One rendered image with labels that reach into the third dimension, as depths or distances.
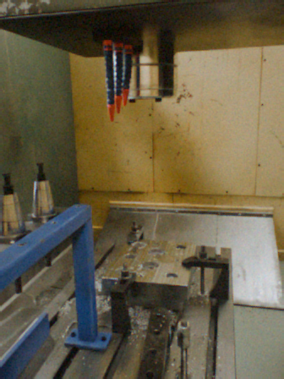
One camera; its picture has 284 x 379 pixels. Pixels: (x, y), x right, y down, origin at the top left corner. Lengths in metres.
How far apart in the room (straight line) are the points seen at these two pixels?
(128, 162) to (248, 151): 0.65
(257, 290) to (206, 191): 0.59
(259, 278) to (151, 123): 0.94
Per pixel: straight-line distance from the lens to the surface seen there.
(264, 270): 1.72
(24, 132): 1.60
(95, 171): 2.04
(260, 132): 1.89
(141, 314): 0.98
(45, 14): 0.64
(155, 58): 0.83
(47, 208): 0.72
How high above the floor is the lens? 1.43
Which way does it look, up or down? 13 degrees down
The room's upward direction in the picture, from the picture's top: 1 degrees counter-clockwise
